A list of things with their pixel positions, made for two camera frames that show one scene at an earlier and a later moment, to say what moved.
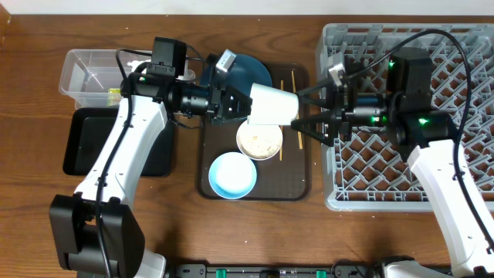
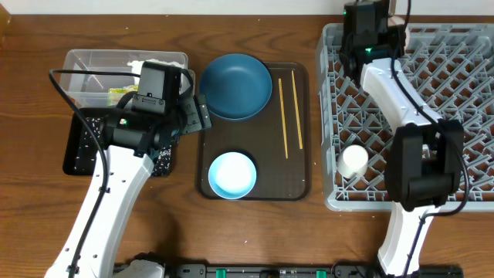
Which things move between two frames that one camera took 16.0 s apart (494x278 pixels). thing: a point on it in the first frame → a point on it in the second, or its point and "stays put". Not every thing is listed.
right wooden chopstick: x=295 y=89 stays put
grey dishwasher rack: x=370 y=173 stays put
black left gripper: x=220 y=98 → x=200 y=117
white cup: x=272 y=106 → x=353 y=161
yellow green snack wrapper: x=113 y=97 stays put
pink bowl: x=259 y=142 → x=395 y=20
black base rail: x=343 y=270 stays put
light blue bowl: x=232 y=175 stays put
